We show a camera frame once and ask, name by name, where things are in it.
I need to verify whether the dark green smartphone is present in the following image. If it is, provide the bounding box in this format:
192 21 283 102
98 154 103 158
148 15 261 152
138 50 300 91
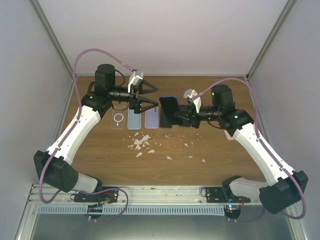
159 107 173 129

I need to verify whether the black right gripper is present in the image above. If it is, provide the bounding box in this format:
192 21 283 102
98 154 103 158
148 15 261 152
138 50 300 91
174 104 221 129

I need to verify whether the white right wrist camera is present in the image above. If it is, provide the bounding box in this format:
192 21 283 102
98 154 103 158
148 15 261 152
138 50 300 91
183 88 202 113

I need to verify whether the phone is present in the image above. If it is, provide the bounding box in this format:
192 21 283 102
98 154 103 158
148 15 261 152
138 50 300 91
178 104 191 128

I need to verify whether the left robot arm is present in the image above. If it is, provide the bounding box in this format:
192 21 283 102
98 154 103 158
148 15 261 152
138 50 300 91
33 64 158 202

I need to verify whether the clear magsafe phone case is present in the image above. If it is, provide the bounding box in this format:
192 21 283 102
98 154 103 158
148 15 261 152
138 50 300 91
110 109 127 130

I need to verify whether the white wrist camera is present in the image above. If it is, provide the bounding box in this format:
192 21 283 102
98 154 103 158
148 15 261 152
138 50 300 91
183 88 202 113
127 69 144 94

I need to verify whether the white phone stand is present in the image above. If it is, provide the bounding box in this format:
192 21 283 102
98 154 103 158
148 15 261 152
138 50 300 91
224 130 234 141

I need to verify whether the white slotted cable duct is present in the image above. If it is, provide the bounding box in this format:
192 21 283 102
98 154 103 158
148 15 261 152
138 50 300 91
38 204 225 216

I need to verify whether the aluminium front rail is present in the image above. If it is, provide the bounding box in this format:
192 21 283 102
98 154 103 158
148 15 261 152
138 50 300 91
27 183 298 205

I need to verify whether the lavender phone case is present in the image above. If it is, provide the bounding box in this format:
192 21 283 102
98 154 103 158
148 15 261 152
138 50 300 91
144 107 159 129

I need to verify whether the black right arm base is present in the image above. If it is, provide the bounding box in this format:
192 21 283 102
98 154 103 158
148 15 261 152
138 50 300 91
199 186 251 204

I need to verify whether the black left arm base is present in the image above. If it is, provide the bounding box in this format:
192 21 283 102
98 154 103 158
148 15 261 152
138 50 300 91
70 186 119 204

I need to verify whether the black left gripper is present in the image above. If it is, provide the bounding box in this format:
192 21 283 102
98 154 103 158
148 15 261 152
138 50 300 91
109 79 159 114

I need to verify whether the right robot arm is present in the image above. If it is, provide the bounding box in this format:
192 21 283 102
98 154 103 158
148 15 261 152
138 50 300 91
175 84 308 219

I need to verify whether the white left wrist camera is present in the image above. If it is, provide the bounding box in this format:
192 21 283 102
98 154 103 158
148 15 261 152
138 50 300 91
127 69 144 94

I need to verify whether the light blue phone case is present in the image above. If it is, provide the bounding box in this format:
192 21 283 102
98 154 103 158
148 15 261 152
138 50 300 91
127 109 142 130

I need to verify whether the white debris pile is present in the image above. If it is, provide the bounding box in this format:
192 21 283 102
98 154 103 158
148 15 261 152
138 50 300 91
127 132 156 158

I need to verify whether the blue magsafe phone case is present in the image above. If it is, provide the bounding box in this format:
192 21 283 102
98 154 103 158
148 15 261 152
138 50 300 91
159 95 183 125

